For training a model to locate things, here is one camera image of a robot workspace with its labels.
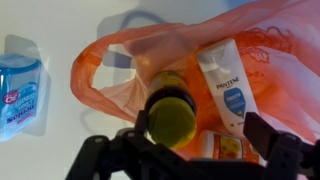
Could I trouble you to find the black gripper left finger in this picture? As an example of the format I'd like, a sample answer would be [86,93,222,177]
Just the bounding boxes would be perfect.
[64,109,188,180]

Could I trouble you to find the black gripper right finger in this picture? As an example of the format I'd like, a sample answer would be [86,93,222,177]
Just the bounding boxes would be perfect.
[242,111,320,180]

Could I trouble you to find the dark bottle with yellow lid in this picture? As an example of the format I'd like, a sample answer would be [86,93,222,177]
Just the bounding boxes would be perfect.
[144,70,198,150]

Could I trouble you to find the white bottle with orange label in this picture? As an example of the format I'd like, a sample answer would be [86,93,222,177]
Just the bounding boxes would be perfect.
[196,129,268,167]

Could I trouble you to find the white Pantene bottle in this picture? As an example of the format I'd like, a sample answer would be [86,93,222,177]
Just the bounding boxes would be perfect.
[195,37,261,137]

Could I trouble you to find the orange plastic bag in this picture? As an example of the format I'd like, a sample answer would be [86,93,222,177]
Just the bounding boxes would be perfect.
[69,0,320,162]

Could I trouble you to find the blue Mentos gum container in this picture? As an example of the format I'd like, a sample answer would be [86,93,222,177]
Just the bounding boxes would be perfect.
[0,34,52,144]

